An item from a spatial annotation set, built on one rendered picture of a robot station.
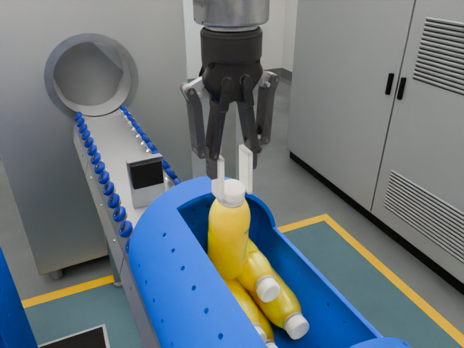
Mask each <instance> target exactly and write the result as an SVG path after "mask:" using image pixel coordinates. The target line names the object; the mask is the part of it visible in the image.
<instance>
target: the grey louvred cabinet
mask: <svg viewBox="0 0 464 348"><path fill-rule="evenodd" d="M287 148H288V150H290V158H291V159H292V160H293V161H294V162H296V163H297V164H299V165H300V166H301V167H303V169H304V170H306V171H307V172H308V173H310V174H311V175H312V176H314V177H315V178H316V179H317V180H319V181H320V182H321V183H323V184H324V185H325V186H326V187H327V188H328V189H330V190H331V191H333V192H334V193H335V194H336V195H337V196H339V197H340V198H341V199H343V200H344V201H345V202H346V203H348V204H349V205H350V206H351V207H353V208H354V209H355V210H357V212H359V213H360V214H361V215H363V216H364V217H365V218H367V219H368V220H369V221H370V222H371V223H373V224H374V225H375V226H377V227H378V228H379V229H380V230H381V231H383V232H384V233H386V234H387V235H388V236H389V237H390V238H391V239H393V240H394V241H395V242H397V243H398V244H399V245H401V246H402V247H403V248H404V249H406V250H407V251H408V252H410V253H411V254H412V255H413V256H414V257H415V258H417V259H418V260H420V261H421V262H422V263H423V264H424V265H426V266H427V267H428V268H430V269H431V270H432V271H433V272H434V273H436V274H437V275H438V276H440V277H441V278H442V279H444V281H446V282H447V283H448V284H450V285H451V286H452V287H454V288H455V289H456V290H457V291H459V292H460V293H461V294H463V295H464V0H298V7H297V17H296V35H295V44H294V54H293V71H292V81H291V99H290V108H289V125H288V135H287Z"/></svg>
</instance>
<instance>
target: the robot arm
mask: <svg viewBox="0 0 464 348"><path fill-rule="evenodd" d="M269 4H270V0H193V19H194V21H195V23H197V24H200V25H203V26H205V27H203V28H202V29H201V31H200V44H201V58H202V67H201V70H200V73H199V77H198V78H197V79H195V80H194V81H192V82H191V83H189V84H188V83H182V84H181V85H180V90H181V92H182V94H183V96H184V98H185V100H186V107H187V113H188V124H189V130H190V137H191V148H192V151H193V152H194V153H195V154H196V155H197V156H198V157H199V158H200V159H204V158H206V174H207V176H208V177H209V178H210V179H211V183H212V194H213V195H214V196H215V197H216V198H217V200H218V201H219V202H223V201H224V158H223V157H222V156H221V155H220V147H221V142H222V134H223V130H224V121H225V117H226V113H227V112H228V110H229V104H230V103H232V102H236V103H237V105H238V112H239V117H240V124H241V129H242V136H243V140H244V144H245V145H243V144H241V145H239V180H240V181H241V182H242V183H243V184H244V186H245V192H246V193H247V194H248V195H250V194H252V190H253V169H256V167H257V159H258V153H260V152H261V150H262V148H261V147H260V146H261V145H263V144H268V143H269V142H270V139H271V126H272V119H273V105H274V98H275V92H276V89H277V87H278V84H279V82H280V76H278V75H276V74H274V73H272V72H270V71H263V68H262V65H261V63H260V58H261V56H262V29H261V27H259V25H262V24H265V23H266V22H267V21H268V20H269ZM257 83H259V89H258V102H257V111H256V120H255V115H254V109H253V106H254V98H253V89H254V88H255V87H256V85H257ZM203 87H205V89H207V90H208V92H209V93H210V100H209V105H210V111H209V120H208V125H207V130H206V139H205V132H204V119H203V111H202V103H201V101H200V98H202V89H203Z"/></svg>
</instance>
